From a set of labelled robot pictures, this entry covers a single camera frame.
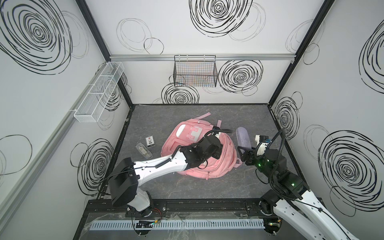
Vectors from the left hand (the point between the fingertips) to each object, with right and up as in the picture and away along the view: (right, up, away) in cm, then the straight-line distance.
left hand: (222, 144), depth 76 cm
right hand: (+8, -1, -4) cm, 9 cm away
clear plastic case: (-46, -7, +17) cm, 49 cm away
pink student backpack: (-18, +5, +20) cm, 27 cm away
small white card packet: (-44, -2, +23) cm, 50 cm away
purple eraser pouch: (+10, +4, -4) cm, 11 cm away
